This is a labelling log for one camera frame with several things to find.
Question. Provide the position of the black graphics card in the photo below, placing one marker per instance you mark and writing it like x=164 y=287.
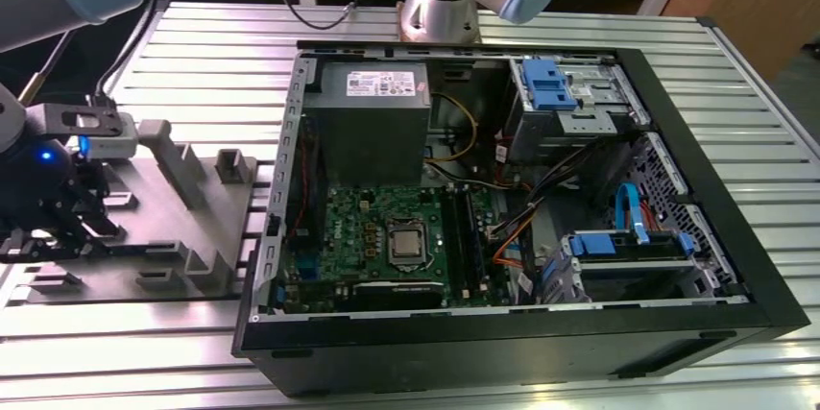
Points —
x=398 y=295

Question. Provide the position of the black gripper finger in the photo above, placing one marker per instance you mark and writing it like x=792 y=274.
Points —
x=80 y=208
x=39 y=249

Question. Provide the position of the metal disk bay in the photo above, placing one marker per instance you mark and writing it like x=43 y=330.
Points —
x=564 y=285

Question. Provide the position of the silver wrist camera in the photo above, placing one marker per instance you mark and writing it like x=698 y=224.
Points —
x=115 y=141

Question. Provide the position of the hard disk in blue carrier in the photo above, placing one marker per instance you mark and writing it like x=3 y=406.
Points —
x=592 y=244

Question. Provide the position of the metal drive cage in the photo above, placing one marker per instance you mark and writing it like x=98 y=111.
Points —
x=576 y=122

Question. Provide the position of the black PC case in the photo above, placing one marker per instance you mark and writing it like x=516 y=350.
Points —
x=448 y=357

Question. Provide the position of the silver CPU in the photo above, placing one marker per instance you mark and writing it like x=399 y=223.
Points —
x=407 y=243

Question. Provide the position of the green motherboard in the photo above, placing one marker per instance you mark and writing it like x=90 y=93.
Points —
x=350 y=218

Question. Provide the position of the grey power supply unit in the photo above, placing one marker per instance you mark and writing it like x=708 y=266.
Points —
x=366 y=141

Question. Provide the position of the grey parts rack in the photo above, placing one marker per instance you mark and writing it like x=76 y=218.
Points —
x=167 y=218

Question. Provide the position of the blue drive bay latch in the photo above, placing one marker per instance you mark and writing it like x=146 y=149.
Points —
x=544 y=88

